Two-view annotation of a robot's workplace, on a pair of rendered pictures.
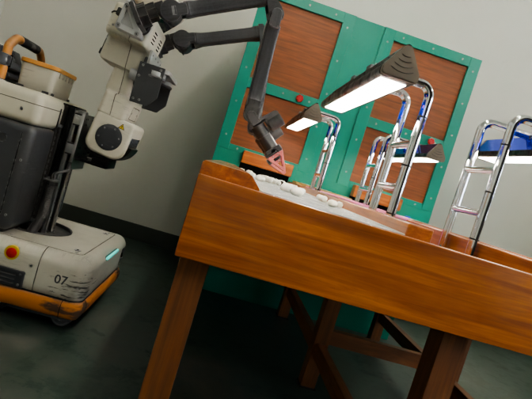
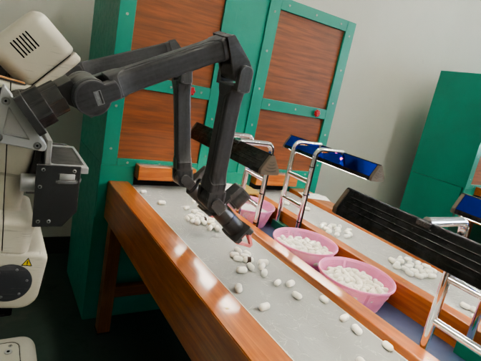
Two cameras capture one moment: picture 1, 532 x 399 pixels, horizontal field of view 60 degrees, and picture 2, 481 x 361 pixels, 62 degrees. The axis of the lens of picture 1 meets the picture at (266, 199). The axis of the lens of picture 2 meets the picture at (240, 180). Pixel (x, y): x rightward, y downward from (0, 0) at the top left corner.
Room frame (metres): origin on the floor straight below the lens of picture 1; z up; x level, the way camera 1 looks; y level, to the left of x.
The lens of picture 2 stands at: (0.77, 0.62, 1.32)
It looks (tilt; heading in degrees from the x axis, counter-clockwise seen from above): 13 degrees down; 333
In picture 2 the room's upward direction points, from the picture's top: 11 degrees clockwise
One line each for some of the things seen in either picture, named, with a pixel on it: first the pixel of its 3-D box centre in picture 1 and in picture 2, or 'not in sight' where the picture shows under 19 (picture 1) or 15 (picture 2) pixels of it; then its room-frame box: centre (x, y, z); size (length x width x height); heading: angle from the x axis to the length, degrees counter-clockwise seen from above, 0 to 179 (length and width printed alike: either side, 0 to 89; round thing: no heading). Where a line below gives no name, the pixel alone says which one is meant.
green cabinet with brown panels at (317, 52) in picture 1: (340, 107); (220, 80); (3.00, -0.28, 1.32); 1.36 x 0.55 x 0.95; 96
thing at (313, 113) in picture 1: (302, 118); (227, 145); (2.23, -0.05, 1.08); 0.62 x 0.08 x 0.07; 6
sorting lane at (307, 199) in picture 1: (279, 188); (255, 276); (1.79, -0.04, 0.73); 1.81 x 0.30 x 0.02; 6
